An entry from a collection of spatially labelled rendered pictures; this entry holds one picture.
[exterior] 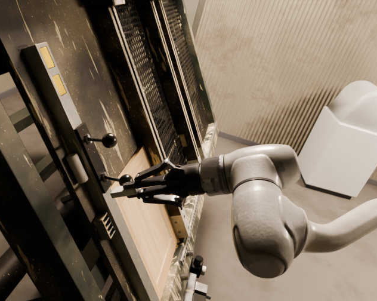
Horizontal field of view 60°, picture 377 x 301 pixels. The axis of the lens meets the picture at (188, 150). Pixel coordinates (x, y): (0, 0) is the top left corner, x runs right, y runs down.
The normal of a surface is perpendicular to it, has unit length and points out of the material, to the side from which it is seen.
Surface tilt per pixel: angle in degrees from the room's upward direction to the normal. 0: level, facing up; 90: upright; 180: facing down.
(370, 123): 90
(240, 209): 62
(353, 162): 90
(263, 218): 27
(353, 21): 90
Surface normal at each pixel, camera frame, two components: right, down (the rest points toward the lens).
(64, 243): 0.95, -0.18
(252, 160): -0.30, -0.67
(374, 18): -0.13, 0.45
